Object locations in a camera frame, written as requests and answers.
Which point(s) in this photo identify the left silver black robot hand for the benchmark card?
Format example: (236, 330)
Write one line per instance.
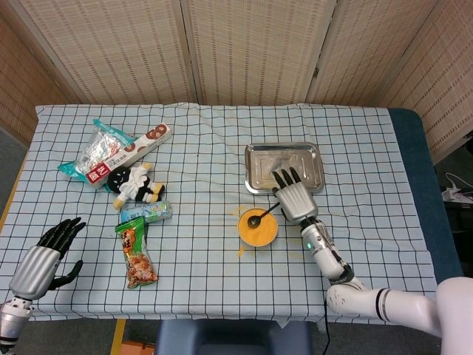
(35, 270)

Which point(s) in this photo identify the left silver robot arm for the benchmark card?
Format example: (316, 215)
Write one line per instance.
(11, 321)

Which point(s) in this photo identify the small light green packet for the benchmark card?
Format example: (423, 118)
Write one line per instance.
(151, 211)

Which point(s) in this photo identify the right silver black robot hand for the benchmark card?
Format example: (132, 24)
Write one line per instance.
(297, 201)

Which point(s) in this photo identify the orange box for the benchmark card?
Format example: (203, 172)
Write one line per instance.
(136, 349)

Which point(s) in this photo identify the steel tray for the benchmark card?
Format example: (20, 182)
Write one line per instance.
(266, 159)

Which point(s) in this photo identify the woven folding screen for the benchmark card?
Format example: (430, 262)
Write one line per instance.
(251, 48)

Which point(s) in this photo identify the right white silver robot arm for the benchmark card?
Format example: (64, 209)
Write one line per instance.
(332, 259)

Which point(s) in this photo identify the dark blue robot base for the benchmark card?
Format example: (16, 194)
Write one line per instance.
(229, 338)

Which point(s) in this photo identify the dark blue padded table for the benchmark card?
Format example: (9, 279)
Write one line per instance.
(417, 155)

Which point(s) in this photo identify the black spoon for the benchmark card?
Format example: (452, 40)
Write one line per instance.
(253, 221)

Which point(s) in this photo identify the long white cardboard box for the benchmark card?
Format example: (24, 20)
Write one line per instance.
(148, 138)

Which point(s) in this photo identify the blue checked tablecloth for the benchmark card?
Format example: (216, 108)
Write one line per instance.
(207, 266)

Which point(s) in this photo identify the green snack bag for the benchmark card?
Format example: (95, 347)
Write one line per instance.
(138, 259)

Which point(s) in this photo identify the silver teal plastic bag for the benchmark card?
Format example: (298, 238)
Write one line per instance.
(98, 148)

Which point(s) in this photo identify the black white plush doll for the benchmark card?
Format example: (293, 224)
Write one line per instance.
(133, 183)

